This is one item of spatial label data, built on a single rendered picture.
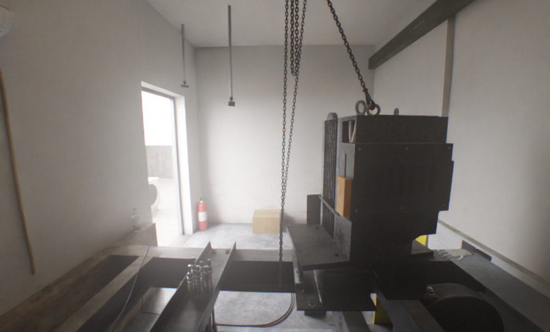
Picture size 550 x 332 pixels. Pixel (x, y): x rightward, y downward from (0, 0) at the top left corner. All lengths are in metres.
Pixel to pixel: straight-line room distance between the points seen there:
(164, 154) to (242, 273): 6.77
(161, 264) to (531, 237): 2.44
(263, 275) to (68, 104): 1.75
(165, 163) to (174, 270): 6.47
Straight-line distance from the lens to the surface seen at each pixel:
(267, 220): 3.24
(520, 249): 2.01
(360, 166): 0.87
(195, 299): 1.34
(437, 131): 1.26
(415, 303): 1.44
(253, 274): 1.71
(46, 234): 1.80
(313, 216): 1.68
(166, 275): 1.94
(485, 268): 1.97
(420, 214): 1.11
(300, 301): 1.27
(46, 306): 1.78
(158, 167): 8.28
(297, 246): 1.24
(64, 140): 1.82
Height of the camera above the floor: 1.53
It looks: 7 degrees down
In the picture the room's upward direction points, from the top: straight up
